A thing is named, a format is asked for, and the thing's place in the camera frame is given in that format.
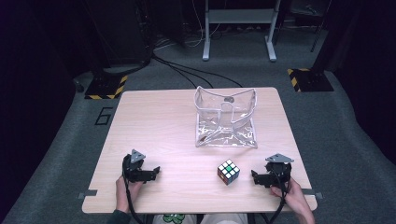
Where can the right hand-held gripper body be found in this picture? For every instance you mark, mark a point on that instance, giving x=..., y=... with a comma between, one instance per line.
x=278, y=169

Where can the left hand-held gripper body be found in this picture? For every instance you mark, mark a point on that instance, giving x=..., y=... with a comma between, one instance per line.
x=135, y=168

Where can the multicoloured puzzle cube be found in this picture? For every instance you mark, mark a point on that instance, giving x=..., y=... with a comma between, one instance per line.
x=229, y=171

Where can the clear plastic bag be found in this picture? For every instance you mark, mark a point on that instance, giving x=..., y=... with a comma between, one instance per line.
x=226, y=137

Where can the person's left hand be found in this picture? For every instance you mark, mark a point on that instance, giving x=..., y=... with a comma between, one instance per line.
x=124, y=194

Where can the person's right hand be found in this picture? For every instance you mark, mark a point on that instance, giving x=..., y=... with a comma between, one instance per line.
x=295, y=199

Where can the grey tape strip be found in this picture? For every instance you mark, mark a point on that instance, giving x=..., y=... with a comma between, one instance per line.
x=88, y=193
x=313, y=193

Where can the person's white green-print clothing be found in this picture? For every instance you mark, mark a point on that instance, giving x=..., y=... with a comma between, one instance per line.
x=174, y=218

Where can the dark equipment cabinet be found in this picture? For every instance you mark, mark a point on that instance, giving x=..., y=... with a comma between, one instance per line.
x=124, y=31

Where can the white metal stand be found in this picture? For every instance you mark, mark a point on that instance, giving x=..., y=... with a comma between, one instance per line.
x=239, y=16

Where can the black yellow striped base plate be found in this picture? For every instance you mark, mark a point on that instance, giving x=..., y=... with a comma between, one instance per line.
x=106, y=87
x=309, y=80

